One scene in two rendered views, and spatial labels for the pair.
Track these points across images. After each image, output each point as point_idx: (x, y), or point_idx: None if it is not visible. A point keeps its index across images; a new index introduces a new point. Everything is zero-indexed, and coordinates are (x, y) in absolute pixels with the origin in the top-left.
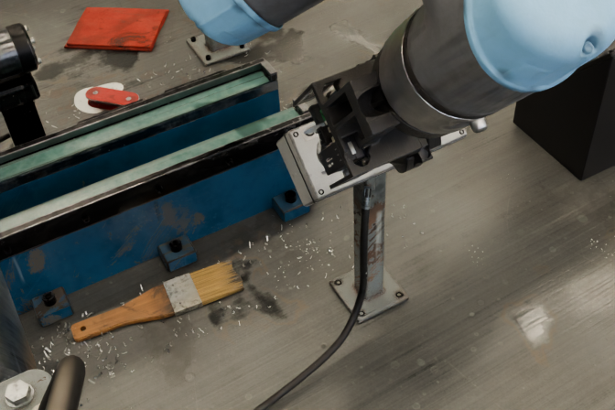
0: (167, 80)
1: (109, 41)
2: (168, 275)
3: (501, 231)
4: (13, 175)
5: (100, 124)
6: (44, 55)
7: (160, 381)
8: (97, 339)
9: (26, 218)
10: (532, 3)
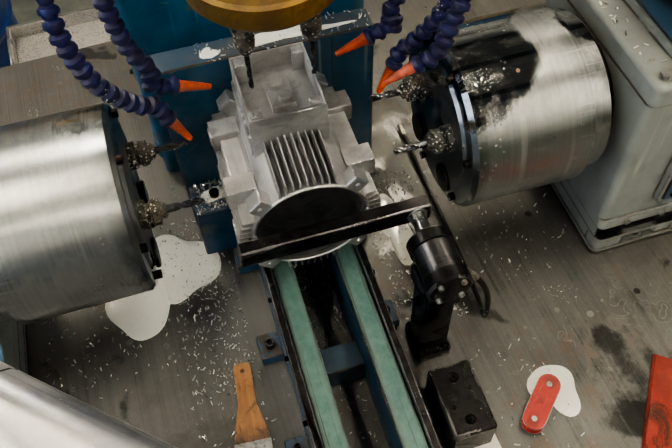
0: None
1: (657, 402)
2: (281, 444)
3: None
4: (352, 298)
5: (402, 370)
6: (639, 333)
7: (176, 429)
8: (233, 383)
9: (295, 311)
10: None
